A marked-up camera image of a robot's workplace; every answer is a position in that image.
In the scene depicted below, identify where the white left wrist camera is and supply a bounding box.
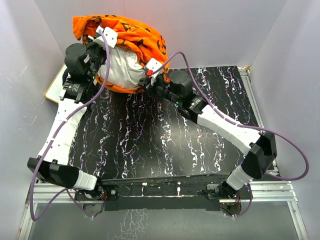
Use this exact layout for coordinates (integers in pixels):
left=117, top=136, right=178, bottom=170
left=93, top=26, right=118, bottom=51

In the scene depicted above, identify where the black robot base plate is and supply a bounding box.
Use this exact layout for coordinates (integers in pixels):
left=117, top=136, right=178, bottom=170
left=75, top=174, right=251, bottom=213

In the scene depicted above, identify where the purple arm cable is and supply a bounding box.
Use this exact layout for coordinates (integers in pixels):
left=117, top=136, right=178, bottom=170
left=29, top=28, right=112, bottom=222
left=149, top=51, right=310, bottom=220

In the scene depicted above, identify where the small white dry-erase board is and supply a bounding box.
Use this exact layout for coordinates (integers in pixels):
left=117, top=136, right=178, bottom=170
left=44, top=64, right=67, bottom=103

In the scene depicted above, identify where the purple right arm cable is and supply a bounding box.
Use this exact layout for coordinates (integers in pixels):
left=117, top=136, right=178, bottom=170
left=149, top=51, right=310, bottom=220

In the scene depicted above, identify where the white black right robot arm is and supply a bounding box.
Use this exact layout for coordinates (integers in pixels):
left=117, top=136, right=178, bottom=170
left=138, top=70, right=277, bottom=199

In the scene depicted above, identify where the white pillow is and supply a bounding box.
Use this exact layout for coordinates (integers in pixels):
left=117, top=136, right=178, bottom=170
left=105, top=46, right=145, bottom=94

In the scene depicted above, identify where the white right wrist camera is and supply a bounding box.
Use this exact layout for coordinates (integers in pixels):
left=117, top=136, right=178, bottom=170
left=144, top=58, right=163, bottom=78

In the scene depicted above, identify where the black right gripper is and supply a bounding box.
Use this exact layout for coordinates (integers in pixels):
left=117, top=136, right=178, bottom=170
left=137, top=74, right=181, bottom=106

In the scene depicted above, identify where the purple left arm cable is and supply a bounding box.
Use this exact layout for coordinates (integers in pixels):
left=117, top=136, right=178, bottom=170
left=29, top=28, right=112, bottom=222

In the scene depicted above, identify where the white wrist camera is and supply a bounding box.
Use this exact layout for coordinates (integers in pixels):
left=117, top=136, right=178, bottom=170
left=93, top=26, right=118, bottom=51
left=144, top=58, right=163, bottom=78

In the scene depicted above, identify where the orange patterned plush pillowcase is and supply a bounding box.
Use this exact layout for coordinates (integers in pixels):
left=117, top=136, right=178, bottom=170
left=72, top=14, right=170, bottom=94

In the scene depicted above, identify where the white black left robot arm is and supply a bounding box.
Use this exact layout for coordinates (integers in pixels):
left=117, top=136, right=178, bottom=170
left=27, top=42, right=113, bottom=200

